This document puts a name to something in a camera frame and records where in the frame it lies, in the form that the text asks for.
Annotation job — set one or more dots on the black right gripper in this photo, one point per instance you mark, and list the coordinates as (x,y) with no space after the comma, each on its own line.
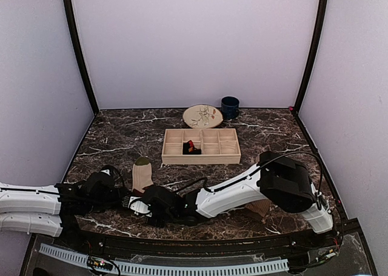
(156,222)

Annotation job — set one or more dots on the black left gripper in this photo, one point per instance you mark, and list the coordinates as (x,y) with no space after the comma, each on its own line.
(119,192)

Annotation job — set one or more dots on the beige striped sock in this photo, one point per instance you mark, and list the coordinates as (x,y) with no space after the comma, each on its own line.
(141,176)

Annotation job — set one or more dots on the black argyle sock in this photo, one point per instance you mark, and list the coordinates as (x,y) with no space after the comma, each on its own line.
(189,148)

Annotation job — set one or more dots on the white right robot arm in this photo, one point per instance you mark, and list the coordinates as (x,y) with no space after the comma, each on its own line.
(278,178)

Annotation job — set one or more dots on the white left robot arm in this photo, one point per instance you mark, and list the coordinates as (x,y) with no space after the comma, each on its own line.
(48,209)

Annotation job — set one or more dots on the wooden compartment tray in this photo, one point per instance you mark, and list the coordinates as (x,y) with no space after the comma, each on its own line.
(218,146)

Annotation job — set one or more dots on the tan plain sock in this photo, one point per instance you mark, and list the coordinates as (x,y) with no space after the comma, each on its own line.
(257,209)

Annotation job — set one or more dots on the patterned ceramic plate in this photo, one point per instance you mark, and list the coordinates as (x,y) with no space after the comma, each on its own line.
(202,116)

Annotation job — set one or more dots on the dark blue mug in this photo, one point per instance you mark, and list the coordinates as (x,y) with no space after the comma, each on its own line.
(230,107)

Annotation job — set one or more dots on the white slotted cable duct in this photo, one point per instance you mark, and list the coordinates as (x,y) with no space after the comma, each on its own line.
(102,266)

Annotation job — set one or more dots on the left black corner post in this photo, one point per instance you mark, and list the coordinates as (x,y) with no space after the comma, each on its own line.
(73,31)

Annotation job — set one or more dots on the black corner post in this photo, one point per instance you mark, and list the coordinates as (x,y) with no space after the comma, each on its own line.
(316,36)
(73,31)

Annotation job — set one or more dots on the right black corner post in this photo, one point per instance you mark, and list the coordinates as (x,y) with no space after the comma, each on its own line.
(316,36)

